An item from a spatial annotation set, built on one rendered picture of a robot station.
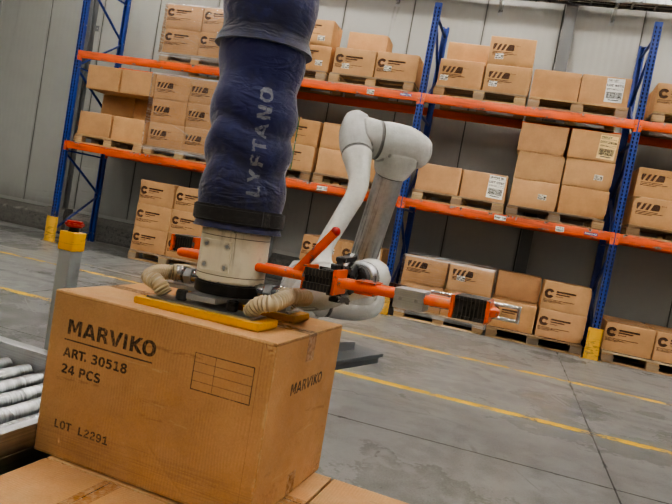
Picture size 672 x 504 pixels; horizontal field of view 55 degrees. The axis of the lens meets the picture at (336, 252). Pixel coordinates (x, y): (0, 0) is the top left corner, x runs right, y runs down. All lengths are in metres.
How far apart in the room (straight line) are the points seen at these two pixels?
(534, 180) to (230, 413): 7.54
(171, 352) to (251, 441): 0.27
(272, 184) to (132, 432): 0.66
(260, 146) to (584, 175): 7.42
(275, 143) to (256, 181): 0.10
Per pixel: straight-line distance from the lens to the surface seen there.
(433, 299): 1.42
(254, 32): 1.56
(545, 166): 8.72
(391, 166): 2.17
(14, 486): 1.62
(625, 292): 10.10
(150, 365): 1.53
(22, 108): 13.45
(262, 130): 1.54
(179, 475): 1.54
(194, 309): 1.52
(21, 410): 2.06
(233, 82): 1.56
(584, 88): 8.90
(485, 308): 1.40
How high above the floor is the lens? 1.24
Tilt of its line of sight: 3 degrees down
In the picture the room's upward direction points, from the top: 10 degrees clockwise
